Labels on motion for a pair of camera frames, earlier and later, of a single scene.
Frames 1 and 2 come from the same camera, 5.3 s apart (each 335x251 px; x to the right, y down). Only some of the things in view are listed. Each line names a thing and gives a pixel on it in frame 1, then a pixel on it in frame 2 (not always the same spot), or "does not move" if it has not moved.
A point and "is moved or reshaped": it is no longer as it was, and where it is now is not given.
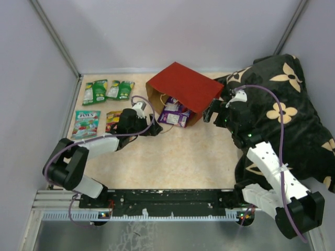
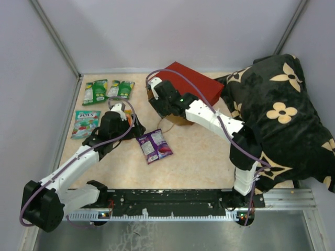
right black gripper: [216, 105] to [155, 104]
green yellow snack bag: [95, 92] does not move
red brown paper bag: [196, 92] does not move
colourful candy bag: [86, 124] does not move
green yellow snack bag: [121, 90] does not move
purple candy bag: [172, 113] is moved or reshaped
